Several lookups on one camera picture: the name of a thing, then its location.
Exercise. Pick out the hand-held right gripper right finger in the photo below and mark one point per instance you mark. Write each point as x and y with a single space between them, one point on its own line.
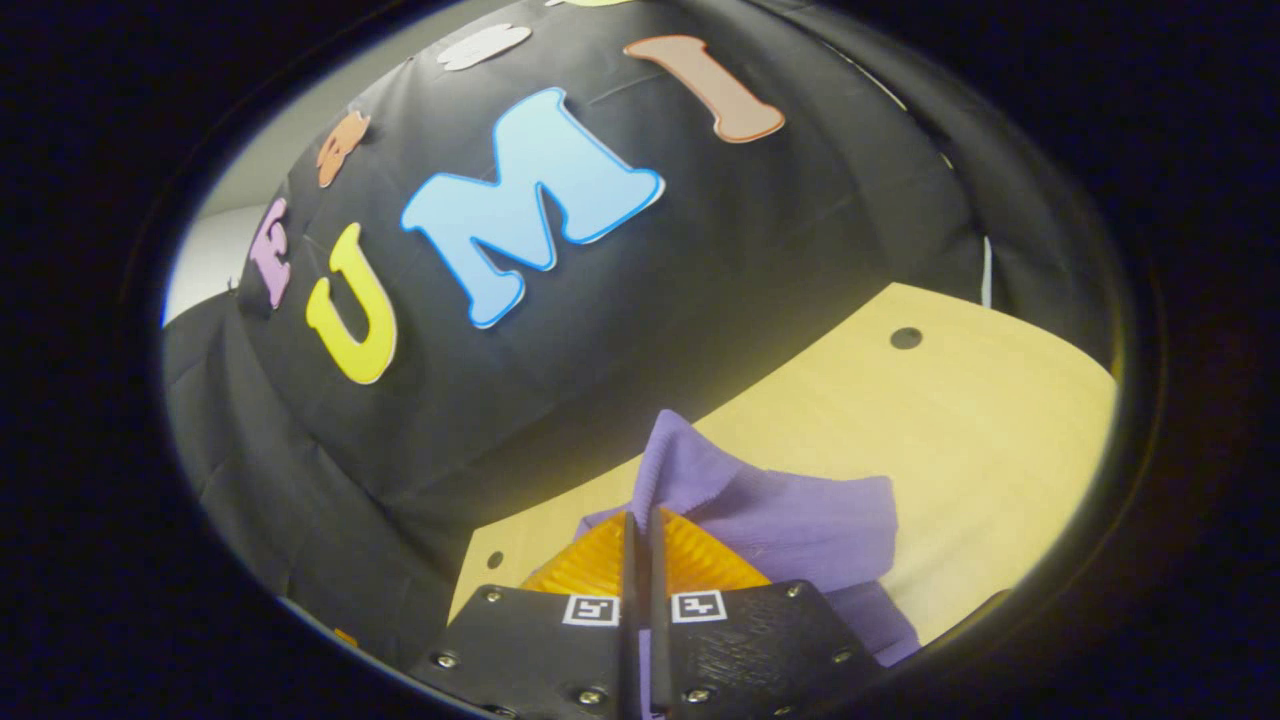
660 650

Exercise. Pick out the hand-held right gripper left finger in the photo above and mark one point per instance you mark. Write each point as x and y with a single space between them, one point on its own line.
630 640

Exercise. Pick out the purple knit garment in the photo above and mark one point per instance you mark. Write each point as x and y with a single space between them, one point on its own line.
780 510

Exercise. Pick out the black backdrop cloth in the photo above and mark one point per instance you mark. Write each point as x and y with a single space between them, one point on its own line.
700 300

